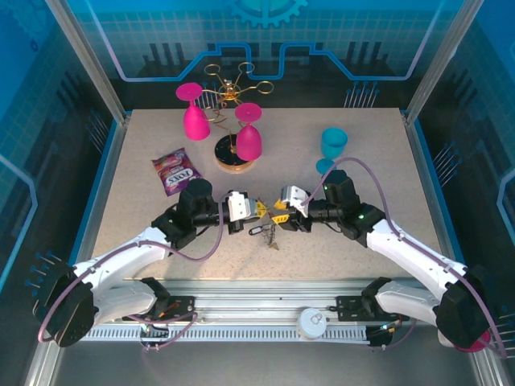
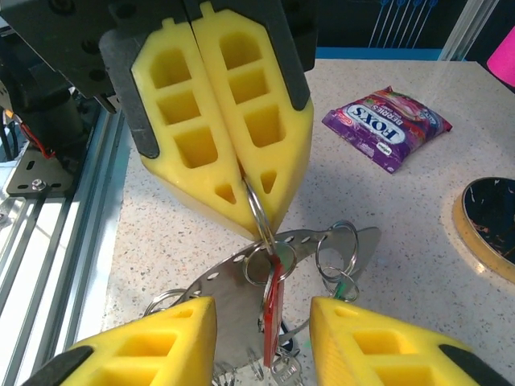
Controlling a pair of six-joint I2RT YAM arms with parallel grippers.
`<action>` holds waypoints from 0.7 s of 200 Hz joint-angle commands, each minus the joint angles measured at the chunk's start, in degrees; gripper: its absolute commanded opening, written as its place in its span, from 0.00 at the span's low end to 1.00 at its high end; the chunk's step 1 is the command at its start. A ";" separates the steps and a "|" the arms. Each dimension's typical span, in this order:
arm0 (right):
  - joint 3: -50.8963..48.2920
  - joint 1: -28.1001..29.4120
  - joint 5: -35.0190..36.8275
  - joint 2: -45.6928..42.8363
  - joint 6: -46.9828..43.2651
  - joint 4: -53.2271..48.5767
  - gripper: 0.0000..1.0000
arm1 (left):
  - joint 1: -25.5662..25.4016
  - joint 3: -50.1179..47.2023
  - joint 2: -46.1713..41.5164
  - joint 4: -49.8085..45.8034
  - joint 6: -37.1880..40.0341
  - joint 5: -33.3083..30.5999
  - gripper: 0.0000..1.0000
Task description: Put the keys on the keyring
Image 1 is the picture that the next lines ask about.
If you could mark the aluminium mounting rail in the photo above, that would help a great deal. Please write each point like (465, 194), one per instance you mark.
(249, 299)

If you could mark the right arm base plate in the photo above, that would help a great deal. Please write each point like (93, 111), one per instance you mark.
(348, 307)

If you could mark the pink plastic goblet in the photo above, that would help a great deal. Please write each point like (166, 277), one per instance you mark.
(248, 142)
(196, 122)

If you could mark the aluminium frame post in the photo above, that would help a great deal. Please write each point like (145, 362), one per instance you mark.
(441, 60)
(91, 60)

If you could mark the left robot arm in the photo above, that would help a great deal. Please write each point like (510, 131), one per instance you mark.
(120, 257)

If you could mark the purple candy bag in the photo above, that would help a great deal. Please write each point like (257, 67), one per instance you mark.
(177, 173)

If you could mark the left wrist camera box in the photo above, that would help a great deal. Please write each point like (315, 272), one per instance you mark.
(241, 206)

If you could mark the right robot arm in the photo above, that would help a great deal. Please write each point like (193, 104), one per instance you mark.
(402, 253)

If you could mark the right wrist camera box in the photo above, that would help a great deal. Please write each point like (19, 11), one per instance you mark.
(293, 197)

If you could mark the pink-lidded white cup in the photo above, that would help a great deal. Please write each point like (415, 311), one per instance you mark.
(480, 345)

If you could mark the teal plastic goblet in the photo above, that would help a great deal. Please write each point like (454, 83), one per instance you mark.
(333, 142)

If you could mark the aluminium side rail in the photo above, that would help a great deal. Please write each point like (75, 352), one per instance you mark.
(110, 161)
(420, 161)

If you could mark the large keyring with keys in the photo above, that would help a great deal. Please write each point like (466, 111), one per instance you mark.
(270, 237)

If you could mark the silver tin can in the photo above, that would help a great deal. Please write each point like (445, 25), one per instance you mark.
(310, 323)

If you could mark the clear key tag dark rim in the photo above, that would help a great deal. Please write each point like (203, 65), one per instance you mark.
(255, 230)

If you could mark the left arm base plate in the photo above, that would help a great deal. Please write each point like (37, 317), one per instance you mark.
(181, 306)

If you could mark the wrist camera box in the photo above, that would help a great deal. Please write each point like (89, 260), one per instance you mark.
(293, 197)
(241, 206)

